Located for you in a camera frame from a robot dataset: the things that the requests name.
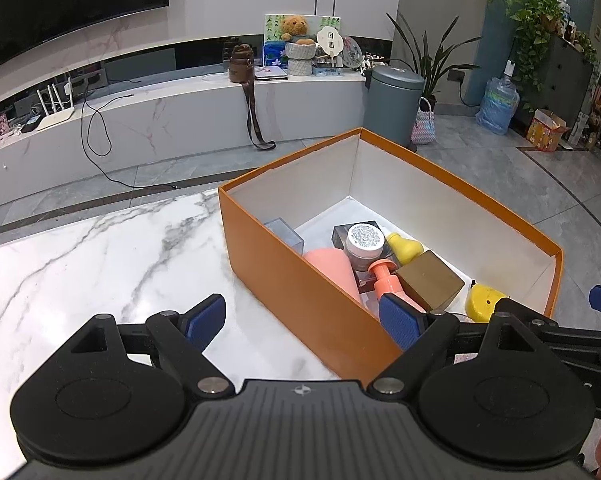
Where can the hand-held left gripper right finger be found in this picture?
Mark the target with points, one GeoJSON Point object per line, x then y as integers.
{"type": "Point", "coordinates": [400, 320]}

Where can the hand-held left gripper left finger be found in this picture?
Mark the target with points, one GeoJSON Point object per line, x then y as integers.
{"type": "Point", "coordinates": [205, 320]}

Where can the pink pump bottle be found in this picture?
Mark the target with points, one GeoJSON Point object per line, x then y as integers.
{"type": "Point", "coordinates": [385, 280]}

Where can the brown cube box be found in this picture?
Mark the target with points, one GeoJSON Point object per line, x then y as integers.
{"type": "Point", "coordinates": [428, 280]}

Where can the yellow gourd-shaped bottle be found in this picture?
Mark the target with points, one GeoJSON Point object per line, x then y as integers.
{"type": "Point", "coordinates": [405, 250]}

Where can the yellow rounded plastic case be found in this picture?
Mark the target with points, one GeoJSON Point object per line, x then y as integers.
{"type": "Point", "coordinates": [483, 302]}

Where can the orange cardboard box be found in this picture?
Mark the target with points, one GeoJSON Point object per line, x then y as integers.
{"type": "Point", "coordinates": [280, 280]}

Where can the white labelled jar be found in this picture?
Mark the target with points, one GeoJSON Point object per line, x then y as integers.
{"type": "Point", "coordinates": [364, 240]}

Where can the dark printed card box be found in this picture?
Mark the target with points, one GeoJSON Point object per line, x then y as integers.
{"type": "Point", "coordinates": [341, 236]}

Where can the clear acrylic cube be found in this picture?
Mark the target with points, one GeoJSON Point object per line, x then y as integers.
{"type": "Point", "coordinates": [283, 232]}

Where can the woven handbag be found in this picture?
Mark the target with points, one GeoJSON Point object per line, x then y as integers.
{"type": "Point", "coordinates": [424, 127]}

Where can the white marble tv console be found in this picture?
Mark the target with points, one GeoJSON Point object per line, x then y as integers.
{"type": "Point", "coordinates": [180, 115]}

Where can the grey trash bin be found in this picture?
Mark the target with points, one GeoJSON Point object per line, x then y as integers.
{"type": "Point", "coordinates": [393, 105]}

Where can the blue water jug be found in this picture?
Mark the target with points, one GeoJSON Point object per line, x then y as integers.
{"type": "Point", "coordinates": [498, 107]}

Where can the grey cabinet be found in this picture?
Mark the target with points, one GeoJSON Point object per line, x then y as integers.
{"type": "Point", "coordinates": [565, 80]}

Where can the long-leaf potted plant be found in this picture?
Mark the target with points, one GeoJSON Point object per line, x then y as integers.
{"type": "Point", "coordinates": [430, 70]}

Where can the white router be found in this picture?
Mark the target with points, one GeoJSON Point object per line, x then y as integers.
{"type": "Point", "coordinates": [55, 117]}

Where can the stack of books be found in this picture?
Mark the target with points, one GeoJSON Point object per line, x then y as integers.
{"type": "Point", "coordinates": [270, 73]}

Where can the flat blue box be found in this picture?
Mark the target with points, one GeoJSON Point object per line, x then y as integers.
{"type": "Point", "coordinates": [328, 72]}

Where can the small black device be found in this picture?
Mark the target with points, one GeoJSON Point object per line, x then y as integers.
{"type": "Point", "coordinates": [31, 125]}

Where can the white woven basket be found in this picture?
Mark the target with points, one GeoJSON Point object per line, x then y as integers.
{"type": "Point", "coordinates": [300, 50]}
{"type": "Point", "coordinates": [300, 67]}

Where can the decorated plate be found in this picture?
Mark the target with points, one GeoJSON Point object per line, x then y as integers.
{"type": "Point", "coordinates": [353, 52]}

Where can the green ivy plant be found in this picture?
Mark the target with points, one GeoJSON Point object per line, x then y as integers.
{"type": "Point", "coordinates": [530, 25]}

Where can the round paper fan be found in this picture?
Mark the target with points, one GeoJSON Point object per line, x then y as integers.
{"type": "Point", "coordinates": [329, 41]}

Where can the brown teddy bear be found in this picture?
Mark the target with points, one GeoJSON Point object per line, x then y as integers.
{"type": "Point", "coordinates": [296, 27]}

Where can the black television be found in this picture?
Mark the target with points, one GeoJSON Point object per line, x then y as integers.
{"type": "Point", "coordinates": [55, 0]}

